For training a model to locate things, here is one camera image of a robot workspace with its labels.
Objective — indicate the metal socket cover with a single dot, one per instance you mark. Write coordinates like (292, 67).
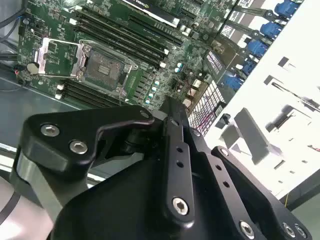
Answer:
(78, 61)

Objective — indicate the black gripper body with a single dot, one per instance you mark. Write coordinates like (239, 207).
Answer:
(120, 212)

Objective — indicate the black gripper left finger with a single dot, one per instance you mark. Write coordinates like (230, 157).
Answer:
(57, 150)

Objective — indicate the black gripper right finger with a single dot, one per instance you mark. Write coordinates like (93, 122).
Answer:
(222, 175)

